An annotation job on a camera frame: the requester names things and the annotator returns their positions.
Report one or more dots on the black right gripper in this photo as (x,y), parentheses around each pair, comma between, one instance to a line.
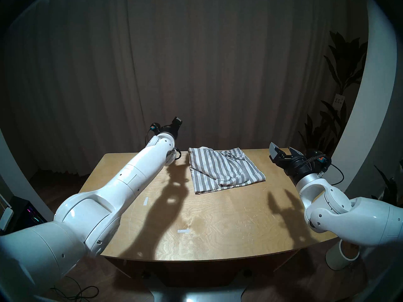
(302,164)

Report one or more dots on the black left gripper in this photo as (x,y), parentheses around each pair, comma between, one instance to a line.
(170,128)

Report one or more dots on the grey white striped t-shirt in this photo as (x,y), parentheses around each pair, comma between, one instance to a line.
(220,170)

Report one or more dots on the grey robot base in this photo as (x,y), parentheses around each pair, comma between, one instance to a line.
(195,295)

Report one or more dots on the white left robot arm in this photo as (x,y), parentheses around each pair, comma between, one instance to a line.
(100,210)

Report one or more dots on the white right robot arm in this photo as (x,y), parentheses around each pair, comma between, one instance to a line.
(346,213)

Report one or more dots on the brown pleated curtain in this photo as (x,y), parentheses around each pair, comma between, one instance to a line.
(189,68)

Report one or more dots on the white paper plant tag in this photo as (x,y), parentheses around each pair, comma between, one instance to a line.
(338,100)

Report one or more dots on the white curved arch pillar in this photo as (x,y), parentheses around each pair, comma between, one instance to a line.
(368,115)
(19,178)

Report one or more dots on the tall dark leafy plant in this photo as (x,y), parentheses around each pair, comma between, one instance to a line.
(344,62)

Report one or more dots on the dark plant in white pot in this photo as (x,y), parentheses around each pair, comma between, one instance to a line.
(390,185)

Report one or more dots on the white round plant pot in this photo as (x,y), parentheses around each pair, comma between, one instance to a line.
(338,257)

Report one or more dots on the black computer tower with lights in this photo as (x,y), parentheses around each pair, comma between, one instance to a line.
(26,213)

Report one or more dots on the small white box device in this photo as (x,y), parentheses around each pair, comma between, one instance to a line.
(5,219)

